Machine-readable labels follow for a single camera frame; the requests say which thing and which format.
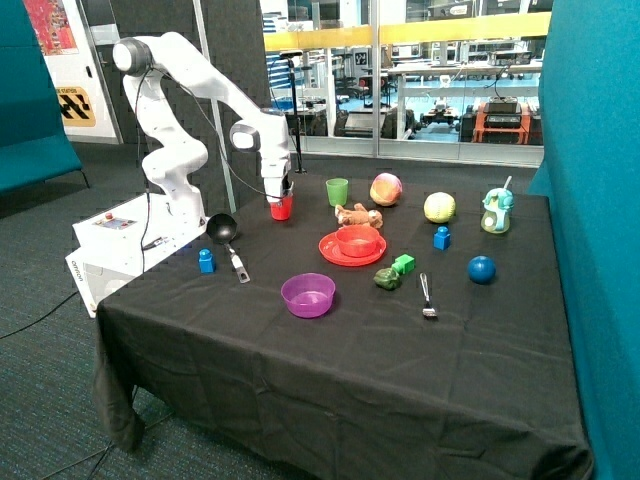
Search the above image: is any teal sippy cup with straw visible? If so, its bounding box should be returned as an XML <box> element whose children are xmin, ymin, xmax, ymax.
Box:
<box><xmin>481</xmin><ymin>176</ymin><xmax>514</xmax><ymax>234</ymax></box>

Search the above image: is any teal sofa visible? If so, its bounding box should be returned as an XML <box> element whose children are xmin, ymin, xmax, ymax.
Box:
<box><xmin>0</xmin><ymin>0</ymin><xmax>83</xmax><ymax>193</ymax></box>

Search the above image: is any dark green plush toy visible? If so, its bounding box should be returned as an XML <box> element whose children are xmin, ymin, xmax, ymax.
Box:
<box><xmin>373</xmin><ymin>267</ymin><xmax>402</xmax><ymax>291</ymax></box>

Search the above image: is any dark blue ball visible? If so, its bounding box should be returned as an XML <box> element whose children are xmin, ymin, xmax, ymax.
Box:
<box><xmin>467</xmin><ymin>255</ymin><xmax>496</xmax><ymax>285</ymax></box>

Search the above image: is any brown plush toy dog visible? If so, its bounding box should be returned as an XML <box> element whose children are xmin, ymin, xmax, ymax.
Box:
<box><xmin>334</xmin><ymin>203</ymin><xmax>383</xmax><ymax>229</ymax></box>

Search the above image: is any green toy block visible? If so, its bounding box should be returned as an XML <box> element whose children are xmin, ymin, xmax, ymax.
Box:
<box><xmin>392</xmin><ymin>254</ymin><xmax>416</xmax><ymax>275</ymax></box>

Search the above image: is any yellow green softball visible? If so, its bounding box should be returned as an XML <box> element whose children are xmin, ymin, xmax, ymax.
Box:
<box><xmin>423</xmin><ymin>192</ymin><xmax>456</xmax><ymax>224</ymax></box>

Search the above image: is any blue toy block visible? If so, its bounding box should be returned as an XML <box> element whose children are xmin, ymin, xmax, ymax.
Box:
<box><xmin>433</xmin><ymin>225</ymin><xmax>451</xmax><ymax>251</ymax></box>
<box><xmin>198</xmin><ymin>248</ymin><xmax>216</xmax><ymax>274</ymax></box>

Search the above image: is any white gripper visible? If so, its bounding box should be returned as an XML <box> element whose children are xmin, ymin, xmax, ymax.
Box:
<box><xmin>260</xmin><ymin>149</ymin><xmax>295</xmax><ymax>203</ymax></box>

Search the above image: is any green plastic cup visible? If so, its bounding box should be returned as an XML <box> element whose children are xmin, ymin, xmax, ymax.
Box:
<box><xmin>325</xmin><ymin>178</ymin><xmax>349</xmax><ymax>207</ymax></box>

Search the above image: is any purple plastic bowl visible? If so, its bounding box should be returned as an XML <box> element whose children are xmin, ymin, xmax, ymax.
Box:
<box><xmin>281</xmin><ymin>273</ymin><xmax>336</xmax><ymax>319</ymax></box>

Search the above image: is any teal partition panel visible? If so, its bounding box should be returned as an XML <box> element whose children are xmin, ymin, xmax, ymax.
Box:
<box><xmin>529</xmin><ymin>1</ymin><xmax>639</xmax><ymax>479</ymax></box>

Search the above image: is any pink orange soft ball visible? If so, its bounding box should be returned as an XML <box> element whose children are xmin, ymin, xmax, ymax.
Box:
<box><xmin>369</xmin><ymin>172</ymin><xmax>403</xmax><ymax>207</ymax></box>

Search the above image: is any blue toy block left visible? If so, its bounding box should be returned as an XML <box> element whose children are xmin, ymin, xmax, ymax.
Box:
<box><xmin>198</xmin><ymin>248</ymin><xmax>216</xmax><ymax>274</ymax></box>

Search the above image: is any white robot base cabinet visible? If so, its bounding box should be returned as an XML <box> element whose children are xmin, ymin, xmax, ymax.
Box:
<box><xmin>66</xmin><ymin>193</ymin><xmax>207</xmax><ymax>317</ymax></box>

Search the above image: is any black camera stand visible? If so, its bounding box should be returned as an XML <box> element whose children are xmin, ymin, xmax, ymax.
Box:
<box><xmin>279</xmin><ymin>49</ymin><xmax>306</xmax><ymax>174</ymax></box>

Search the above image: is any metal fork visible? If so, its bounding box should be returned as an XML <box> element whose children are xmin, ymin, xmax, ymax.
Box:
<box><xmin>419</xmin><ymin>273</ymin><xmax>438</xmax><ymax>320</ymax></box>

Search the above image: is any red plastic bowl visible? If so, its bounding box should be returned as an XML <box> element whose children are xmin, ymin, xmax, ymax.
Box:
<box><xmin>335</xmin><ymin>224</ymin><xmax>381</xmax><ymax>258</ymax></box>

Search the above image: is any red plastic cup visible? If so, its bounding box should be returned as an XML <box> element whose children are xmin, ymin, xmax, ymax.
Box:
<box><xmin>270</xmin><ymin>195</ymin><xmax>293</xmax><ymax>221</ymax></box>

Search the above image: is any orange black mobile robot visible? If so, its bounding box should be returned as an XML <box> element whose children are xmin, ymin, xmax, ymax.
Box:
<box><xmin>459</xmin><ymin>96</ymin><xmax>543</xmax><ymax>146</ymax></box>

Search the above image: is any black tablecloth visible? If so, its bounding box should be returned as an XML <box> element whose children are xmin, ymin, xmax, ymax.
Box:
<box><xmin>93</xmin><ymin>175</ymin><xmax>594</xmax><ymax>479</ymax></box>

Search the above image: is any black ladle with metal handle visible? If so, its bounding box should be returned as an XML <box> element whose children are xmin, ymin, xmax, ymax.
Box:
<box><xmin>206</xmin><ymin>213</ymin><xmax>250</xmax><ymax>284</ymax></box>

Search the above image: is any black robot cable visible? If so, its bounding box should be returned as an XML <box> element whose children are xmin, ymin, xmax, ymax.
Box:
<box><xmin>133</xmin><ymin>67</ymin><xmax>274</xmax><ymax>274</ymax></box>

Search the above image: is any blue toy block right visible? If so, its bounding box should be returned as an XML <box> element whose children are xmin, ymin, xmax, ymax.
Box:
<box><xmin>433</xmin><ymin>225</ymin><xmax>451</xmax><ymax>251</ymax></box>

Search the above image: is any red plastic plate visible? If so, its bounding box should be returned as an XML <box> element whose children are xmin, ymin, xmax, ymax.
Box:
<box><xmin>318</xmin><ymin>233</ymin><xmax>387</xmax><ymax>267</ymax></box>

